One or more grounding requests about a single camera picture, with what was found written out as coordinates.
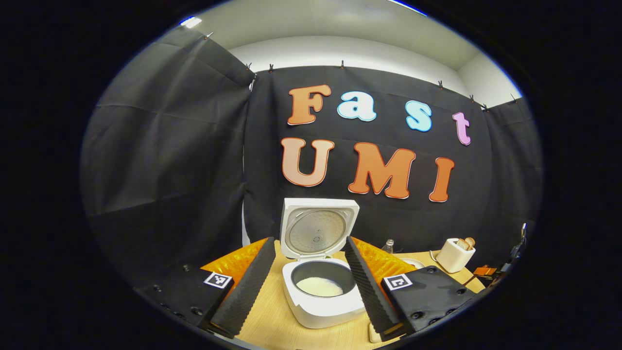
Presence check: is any white rice cooker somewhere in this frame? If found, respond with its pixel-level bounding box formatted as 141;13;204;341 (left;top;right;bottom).
279;197;366;330

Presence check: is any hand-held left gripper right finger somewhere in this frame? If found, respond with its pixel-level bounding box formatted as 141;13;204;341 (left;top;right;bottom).
344;236;477;342

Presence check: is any white rice heap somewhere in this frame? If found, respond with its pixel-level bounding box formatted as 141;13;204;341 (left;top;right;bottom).
296;277;344;298

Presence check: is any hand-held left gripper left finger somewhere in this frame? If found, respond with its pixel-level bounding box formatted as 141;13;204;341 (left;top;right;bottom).
134;236;276;340

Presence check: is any white toaster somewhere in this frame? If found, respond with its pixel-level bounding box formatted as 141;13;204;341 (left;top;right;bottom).
436;238;476;274

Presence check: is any black backdrop cloth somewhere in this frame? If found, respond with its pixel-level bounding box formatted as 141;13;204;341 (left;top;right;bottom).
80;27;544;292

